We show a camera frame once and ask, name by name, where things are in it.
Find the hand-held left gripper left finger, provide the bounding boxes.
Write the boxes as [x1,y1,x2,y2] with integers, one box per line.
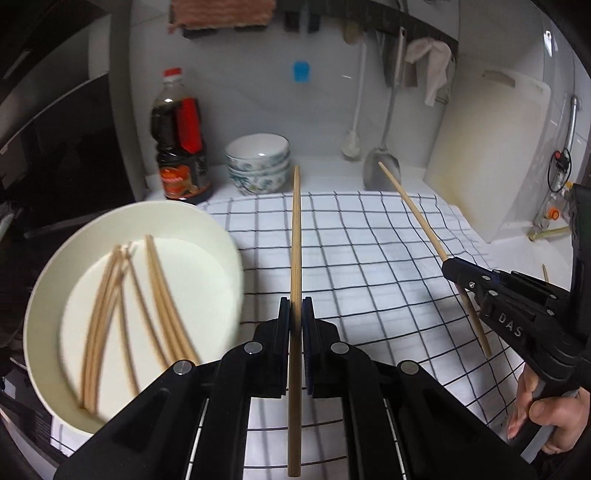
[53,296,293,480]

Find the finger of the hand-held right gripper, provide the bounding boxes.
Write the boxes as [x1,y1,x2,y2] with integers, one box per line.
[498,270,574,306]
[441,257,560,320]

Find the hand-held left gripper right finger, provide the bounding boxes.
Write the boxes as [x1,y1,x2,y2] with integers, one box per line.
[301,296,539,480]

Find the white deep plate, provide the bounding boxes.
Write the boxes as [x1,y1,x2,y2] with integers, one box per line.
[24,199,245,435]

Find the pile of wooden chopsticks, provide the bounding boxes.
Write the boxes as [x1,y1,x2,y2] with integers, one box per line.
[81,234,201,415]

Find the person's right hand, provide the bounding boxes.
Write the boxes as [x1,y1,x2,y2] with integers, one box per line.
[507,369,591,455]

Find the white black checkered cloth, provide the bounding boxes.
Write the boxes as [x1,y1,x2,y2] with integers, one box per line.
[46,189,532,472]

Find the white cutting board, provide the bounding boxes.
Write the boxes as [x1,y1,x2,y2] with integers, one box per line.
[424,68,553,244]

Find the metal spatula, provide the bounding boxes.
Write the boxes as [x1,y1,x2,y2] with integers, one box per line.
[363,27,407,191]

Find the white floral bowl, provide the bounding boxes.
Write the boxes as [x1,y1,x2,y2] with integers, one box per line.
[227,157,291,182]
[225,133,291,171]
[229,168,289,195]

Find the metal water pipe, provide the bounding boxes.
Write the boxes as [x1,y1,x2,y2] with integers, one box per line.
[566,95,581,153]

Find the white plastic ladle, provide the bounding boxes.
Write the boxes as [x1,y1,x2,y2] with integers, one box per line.
[341,39,369,161]

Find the dark soy sauce bottle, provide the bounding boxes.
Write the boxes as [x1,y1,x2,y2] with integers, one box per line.
[150,68,214,206]

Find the white rag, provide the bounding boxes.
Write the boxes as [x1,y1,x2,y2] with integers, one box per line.
[405,38,453,108]

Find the pink cloth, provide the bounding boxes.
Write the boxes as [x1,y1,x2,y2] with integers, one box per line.
[168,0,276,35]

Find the black cable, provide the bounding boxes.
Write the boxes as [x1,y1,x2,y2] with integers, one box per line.
[547,152,574,193]

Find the black wall rail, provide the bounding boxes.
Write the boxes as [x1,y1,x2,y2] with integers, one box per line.
[318,0,460,63]

